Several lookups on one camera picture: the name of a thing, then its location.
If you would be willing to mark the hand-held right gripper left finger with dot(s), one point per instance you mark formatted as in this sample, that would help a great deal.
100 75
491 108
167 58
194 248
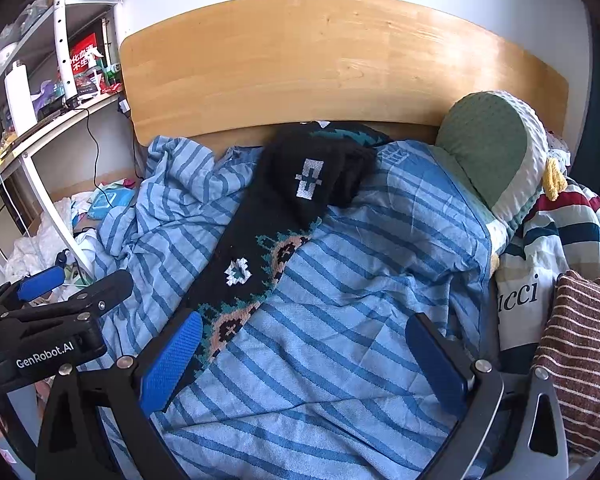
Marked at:
172 360

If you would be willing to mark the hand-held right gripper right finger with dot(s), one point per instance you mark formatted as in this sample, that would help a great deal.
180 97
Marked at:
437 360

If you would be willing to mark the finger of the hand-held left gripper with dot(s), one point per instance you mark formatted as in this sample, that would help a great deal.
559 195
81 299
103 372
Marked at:
100 295
40 282

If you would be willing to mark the black patterned knit sweater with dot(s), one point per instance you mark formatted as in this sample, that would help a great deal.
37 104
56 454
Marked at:
300 170

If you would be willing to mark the teal packet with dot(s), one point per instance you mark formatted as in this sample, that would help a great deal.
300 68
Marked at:
105 202

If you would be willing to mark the blue striped blanket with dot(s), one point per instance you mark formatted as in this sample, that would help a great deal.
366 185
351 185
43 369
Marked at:
355 285

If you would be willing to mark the brown striped cloth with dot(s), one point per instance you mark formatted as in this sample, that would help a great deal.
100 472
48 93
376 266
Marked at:
585 360

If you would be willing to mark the multicolour striped white quilt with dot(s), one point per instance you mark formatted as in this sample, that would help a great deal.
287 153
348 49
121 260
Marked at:
570 225

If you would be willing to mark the yellow fuzzy tassel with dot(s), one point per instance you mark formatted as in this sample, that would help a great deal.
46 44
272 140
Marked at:
555 180

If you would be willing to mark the green and white pillow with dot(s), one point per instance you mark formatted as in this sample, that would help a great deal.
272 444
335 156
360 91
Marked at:
480 145

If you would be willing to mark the green can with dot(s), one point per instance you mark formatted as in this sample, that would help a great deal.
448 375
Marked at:
114 71

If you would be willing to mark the red box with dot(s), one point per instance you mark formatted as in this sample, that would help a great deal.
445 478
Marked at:
82 55

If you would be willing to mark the white shelf desk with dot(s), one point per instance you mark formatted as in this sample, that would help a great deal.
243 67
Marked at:
60 35

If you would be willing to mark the wooden headboard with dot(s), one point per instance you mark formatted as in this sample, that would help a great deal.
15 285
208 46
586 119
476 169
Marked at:
330 60

